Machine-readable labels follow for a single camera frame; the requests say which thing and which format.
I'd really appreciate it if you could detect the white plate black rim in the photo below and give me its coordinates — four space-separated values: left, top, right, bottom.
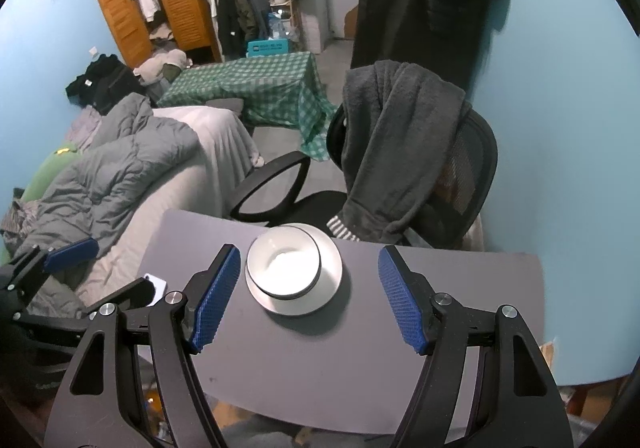
244 223 343 317

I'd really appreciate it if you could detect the white card with sticker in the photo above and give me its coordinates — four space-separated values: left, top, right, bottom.
143 274 167 307

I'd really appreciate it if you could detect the green pillow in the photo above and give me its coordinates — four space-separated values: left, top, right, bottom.
20 143 81 201

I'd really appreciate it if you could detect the grey duvet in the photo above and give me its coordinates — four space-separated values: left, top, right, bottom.
11 94 201 318

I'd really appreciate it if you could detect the black mesh office chair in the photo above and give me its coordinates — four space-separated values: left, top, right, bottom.
230 105 498 251

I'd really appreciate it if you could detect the black clothes pile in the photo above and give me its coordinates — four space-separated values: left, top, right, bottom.
65 54 145 116

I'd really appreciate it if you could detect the dark grey fleece garment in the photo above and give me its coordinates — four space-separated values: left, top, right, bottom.
328 60 465 243

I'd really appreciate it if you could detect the green checkered tablecloth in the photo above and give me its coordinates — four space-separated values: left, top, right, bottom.
157 52 336 161

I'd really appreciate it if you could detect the teal plastic crate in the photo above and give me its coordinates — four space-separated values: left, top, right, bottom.
247 39 290 57

